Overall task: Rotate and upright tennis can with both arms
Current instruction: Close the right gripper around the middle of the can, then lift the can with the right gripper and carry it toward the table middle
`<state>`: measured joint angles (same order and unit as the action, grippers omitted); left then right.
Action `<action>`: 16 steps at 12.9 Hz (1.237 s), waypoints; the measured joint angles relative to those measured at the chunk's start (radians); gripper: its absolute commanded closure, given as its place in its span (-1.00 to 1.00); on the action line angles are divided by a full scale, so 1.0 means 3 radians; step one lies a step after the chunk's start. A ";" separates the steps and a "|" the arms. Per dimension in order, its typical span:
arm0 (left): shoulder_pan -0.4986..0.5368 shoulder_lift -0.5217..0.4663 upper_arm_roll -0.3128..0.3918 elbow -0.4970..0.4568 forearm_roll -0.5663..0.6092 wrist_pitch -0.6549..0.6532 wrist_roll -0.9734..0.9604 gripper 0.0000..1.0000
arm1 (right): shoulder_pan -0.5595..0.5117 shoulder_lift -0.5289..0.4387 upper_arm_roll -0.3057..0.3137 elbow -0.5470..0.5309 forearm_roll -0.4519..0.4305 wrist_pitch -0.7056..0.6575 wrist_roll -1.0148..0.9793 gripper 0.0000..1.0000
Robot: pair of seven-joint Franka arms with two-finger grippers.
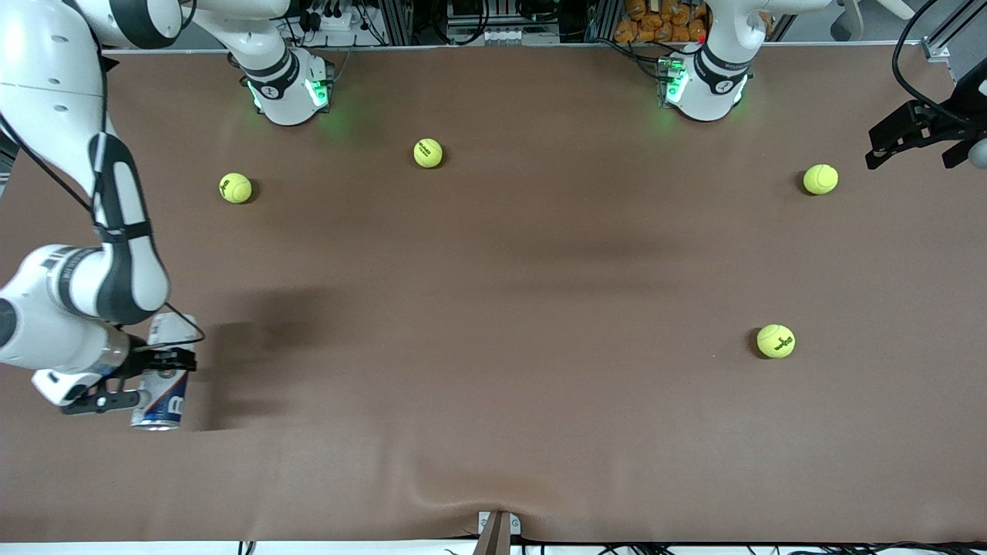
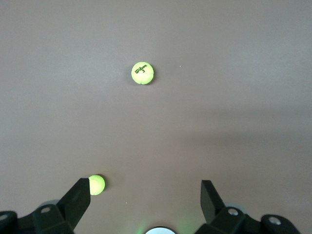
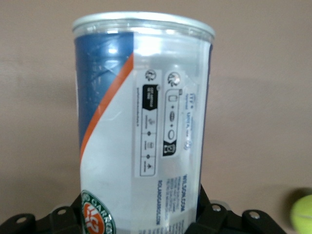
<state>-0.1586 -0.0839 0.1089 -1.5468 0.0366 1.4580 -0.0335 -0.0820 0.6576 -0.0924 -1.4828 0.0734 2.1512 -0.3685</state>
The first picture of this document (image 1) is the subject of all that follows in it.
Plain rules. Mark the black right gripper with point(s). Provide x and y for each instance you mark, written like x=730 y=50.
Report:
x=146 y=360

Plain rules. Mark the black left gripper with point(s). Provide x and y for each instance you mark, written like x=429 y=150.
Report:
x=958 y=113

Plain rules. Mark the white blue tennis ball can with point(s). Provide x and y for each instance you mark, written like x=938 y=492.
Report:
x=166 y=401

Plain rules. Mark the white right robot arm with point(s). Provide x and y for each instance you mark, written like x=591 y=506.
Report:
x=54 y=77

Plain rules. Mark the yellow tennis ball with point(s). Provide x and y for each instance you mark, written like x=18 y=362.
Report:
x=428 y=153
x=820 y=179
x=776 y=341
x=235 y=187

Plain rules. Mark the pile of orange items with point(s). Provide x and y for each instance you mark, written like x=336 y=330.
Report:
x=663 y=19

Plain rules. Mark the brown table mat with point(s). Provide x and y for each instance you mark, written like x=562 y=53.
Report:
x=493 y=385

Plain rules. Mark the white power strip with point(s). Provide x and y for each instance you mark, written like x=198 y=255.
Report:
x=339 y=21

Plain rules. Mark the white connector block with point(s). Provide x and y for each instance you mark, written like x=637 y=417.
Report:
x=490 y=35

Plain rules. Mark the aluminium frame strut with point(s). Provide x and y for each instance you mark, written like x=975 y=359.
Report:
x=937 y=50

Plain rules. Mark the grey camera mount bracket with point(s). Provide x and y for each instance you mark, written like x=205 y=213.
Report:
x=497 y=536

